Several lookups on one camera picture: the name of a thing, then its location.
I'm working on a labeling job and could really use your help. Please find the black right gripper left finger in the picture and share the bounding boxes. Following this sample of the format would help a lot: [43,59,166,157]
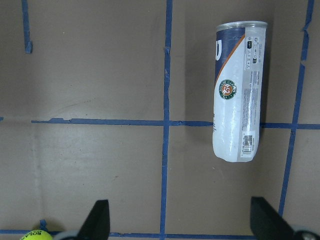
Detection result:
[77,199,110,240]

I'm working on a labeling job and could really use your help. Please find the white blue tennis ball can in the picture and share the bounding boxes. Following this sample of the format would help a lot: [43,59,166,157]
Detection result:
[212,21,268,163]

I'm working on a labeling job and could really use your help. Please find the yellow tennis ball centre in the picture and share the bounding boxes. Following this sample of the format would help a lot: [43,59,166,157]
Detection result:
[20,229,53,240]

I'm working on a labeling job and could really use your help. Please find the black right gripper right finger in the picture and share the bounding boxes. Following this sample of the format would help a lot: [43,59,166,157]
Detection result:
[250,196,295,240]

